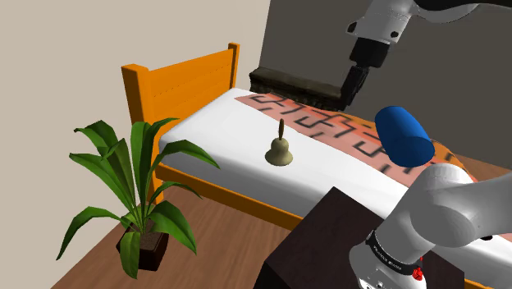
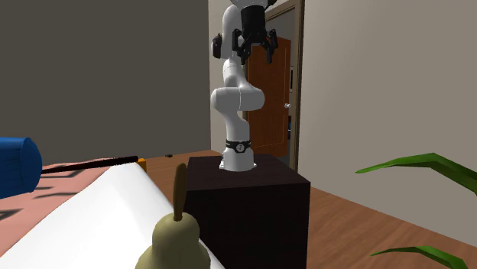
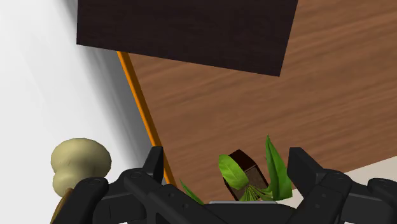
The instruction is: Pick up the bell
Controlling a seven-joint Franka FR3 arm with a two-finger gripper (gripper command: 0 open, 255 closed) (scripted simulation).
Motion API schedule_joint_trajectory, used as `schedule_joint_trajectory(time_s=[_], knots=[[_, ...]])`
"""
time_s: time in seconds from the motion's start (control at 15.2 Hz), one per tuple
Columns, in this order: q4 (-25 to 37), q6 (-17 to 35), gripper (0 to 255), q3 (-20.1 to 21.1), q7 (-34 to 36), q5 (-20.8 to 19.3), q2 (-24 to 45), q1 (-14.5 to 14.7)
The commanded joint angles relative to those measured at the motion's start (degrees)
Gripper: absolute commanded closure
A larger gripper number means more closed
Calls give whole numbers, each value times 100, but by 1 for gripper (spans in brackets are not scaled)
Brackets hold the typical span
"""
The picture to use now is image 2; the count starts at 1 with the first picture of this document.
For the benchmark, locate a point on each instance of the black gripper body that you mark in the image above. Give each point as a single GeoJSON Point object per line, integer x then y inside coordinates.
{"type": "Point", "coordinates": [253, 23]}

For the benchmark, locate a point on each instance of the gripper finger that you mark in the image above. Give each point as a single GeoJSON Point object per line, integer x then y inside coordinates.
{"type": "Point", "coordinates": [241, 47]}
{"type": "Point", "coordinates": [270, 45]}

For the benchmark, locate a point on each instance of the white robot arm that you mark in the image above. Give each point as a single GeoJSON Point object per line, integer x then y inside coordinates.
{"type": "Point", "coordinates": [235, 126]}

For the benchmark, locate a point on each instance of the orange wooden door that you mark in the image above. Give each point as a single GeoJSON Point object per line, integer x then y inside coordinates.
{"type": "Point", "coordinates": [269, 97]}

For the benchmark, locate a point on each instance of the dark robot stand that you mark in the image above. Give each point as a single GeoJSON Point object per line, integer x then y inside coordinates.
{"type": "Point", "coordinates": [249, 212]}

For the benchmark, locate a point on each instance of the black thin stick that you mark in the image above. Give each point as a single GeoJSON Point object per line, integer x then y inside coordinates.
{"type": "Point", "coordinates": [93, 163]}

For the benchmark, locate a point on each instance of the green leafy plant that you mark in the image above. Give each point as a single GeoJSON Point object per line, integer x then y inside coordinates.
{"type": "Point", "coordinates": [432, 161]}

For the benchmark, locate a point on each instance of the olive green pear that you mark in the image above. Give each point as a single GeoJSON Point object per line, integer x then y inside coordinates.
{"type": "Point", "coordinates": [175, 242]}

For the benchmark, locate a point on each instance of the bed with pink cover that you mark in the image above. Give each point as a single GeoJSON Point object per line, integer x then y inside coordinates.
{"type": "Point", "coordinates": [93, 223]}

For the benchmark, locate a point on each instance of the blue cylinder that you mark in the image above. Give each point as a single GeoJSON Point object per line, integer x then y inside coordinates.
{"type": "Point", "coordinates": [16, 165]}

